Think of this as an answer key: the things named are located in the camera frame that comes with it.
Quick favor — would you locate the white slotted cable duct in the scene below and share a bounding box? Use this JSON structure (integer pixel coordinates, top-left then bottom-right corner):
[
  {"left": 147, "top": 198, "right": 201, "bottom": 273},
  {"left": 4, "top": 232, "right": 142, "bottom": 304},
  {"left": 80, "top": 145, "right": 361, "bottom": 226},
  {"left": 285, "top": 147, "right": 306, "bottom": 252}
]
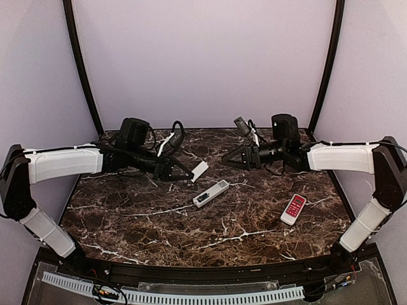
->
[{"left": 41, "top": 271, "right": 304, "bottom": 304}]

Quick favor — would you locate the black frame post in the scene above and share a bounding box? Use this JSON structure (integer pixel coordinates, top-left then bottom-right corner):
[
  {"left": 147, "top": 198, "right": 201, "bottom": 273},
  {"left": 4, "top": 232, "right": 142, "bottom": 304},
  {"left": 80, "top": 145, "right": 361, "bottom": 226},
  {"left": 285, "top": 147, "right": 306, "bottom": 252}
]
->
[
  {"left": 307, "top": 0, "right": 345, "bottom": 135},
  {"left": 62, "top": 0, "right": 104, "bottom": 137}
]

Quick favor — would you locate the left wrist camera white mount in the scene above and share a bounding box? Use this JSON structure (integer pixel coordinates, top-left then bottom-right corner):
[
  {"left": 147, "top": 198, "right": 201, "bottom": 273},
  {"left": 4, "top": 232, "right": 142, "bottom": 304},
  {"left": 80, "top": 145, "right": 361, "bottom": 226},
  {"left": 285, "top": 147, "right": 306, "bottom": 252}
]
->
[{"left": 157, "top": 130, "right": 184, "bottom": 157}]

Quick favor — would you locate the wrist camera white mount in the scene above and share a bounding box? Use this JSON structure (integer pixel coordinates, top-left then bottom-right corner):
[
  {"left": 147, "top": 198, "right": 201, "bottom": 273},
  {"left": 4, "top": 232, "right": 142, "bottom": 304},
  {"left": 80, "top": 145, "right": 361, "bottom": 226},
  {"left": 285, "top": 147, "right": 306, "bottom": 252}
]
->
[
  {"left": 157, "top": 130, "right": 184, "bottom": 157},
  {"left": 233, "top": 116, "right": 259, "bottom": 146}
]

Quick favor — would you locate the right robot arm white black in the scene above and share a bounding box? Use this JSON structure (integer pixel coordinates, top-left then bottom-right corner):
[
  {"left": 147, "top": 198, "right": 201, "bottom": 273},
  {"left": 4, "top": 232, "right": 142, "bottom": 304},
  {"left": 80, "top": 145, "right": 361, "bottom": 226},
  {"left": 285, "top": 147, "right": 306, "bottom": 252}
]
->
[{"left": 221, "top": 114, "right": 406, "bottom": 271}]

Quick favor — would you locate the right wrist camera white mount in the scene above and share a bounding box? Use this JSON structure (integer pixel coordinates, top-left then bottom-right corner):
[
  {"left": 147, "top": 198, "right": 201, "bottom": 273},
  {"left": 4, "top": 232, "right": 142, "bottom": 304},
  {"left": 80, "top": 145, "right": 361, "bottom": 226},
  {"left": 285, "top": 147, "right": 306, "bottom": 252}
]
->
[{"left": 233, "top": 116, "right": 259, "bottom": 146}]

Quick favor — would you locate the black front rail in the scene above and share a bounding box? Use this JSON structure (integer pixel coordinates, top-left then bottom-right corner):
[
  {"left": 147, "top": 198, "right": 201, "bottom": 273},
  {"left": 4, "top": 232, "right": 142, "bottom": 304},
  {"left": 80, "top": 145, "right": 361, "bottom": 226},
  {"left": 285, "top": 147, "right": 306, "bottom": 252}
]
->
[{"left": 85, "top": 259, "right": 331, "bottom": 285}]

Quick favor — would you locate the right black frame post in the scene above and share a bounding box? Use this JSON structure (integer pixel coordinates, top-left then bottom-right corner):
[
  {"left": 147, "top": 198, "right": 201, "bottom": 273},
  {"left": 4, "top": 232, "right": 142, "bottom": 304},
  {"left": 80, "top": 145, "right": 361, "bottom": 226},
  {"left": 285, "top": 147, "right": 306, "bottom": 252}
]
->
[{"left": 307, "top": 0, "right": 345, "bottom": 135}]

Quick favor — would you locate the white air conditioner remote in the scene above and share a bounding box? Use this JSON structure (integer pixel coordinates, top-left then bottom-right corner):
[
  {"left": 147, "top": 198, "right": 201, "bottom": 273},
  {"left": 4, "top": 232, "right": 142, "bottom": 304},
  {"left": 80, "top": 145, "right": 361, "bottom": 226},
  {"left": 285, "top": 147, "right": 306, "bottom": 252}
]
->
[{"left": 193, "top": 180, "right": 230, "bottom": 208}]

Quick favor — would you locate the white battery cover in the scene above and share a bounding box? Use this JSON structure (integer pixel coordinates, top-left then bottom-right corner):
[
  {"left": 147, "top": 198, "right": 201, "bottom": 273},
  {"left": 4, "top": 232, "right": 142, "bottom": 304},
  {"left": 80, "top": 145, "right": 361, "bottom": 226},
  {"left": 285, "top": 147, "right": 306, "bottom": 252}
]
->
[{"left": 191, "top": 161, "right": 209, "bottom": 182}]

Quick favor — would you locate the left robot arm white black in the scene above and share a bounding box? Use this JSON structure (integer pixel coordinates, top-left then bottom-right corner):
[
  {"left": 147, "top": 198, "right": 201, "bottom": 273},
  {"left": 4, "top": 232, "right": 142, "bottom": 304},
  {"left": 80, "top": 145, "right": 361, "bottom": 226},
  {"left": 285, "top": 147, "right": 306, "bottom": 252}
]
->
[{"left": 1, "top": 118, "right": 194, "bottom": 261}]

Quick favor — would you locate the left black frame post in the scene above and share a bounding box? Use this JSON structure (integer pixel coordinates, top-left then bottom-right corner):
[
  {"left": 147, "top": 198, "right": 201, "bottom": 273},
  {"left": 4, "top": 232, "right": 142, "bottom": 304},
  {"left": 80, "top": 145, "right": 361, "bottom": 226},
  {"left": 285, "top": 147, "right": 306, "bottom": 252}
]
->
[{"left": 62, "top": 0, "right": 104, "bottom": 137}]

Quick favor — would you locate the red white remote control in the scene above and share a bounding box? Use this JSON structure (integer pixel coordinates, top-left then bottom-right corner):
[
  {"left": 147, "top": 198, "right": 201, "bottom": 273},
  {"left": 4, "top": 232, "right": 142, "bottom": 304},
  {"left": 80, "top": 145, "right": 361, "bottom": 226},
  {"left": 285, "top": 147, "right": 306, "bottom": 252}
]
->
[{"left": 280, "top": 194, "right": 307, "bottom": 226}]

